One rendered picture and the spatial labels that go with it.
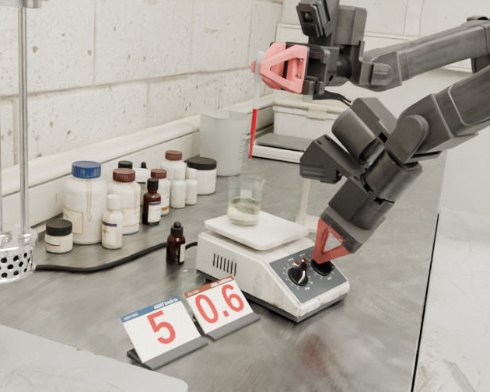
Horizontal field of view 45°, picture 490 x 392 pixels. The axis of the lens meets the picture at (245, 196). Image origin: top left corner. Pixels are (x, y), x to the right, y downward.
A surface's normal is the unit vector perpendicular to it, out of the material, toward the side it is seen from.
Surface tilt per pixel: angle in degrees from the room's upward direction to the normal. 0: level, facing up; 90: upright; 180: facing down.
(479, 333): 0
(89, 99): 90
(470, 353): 0
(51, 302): 0
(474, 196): 90
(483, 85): 85
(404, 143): 90
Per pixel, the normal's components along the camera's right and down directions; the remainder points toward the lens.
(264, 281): -0.65, 0.15
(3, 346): 0.10, -0.95
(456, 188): -0.34, 0.24
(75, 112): 0.94, 0.18
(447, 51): 0.27, 0.35
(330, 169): -0.52, 0.30
